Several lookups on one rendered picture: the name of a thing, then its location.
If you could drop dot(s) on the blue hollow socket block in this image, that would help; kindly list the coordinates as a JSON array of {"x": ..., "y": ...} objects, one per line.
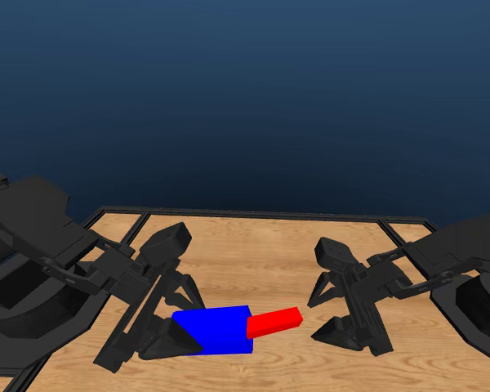
[{"x": 224, "y": 330}]

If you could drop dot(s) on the thin red peg bar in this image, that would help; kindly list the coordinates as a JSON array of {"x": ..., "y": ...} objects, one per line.
[{"x": 275, "y": 322}]

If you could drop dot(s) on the black table frame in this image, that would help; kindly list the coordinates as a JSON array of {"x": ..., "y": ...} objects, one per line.
[{"x": 249, "y": 212}]

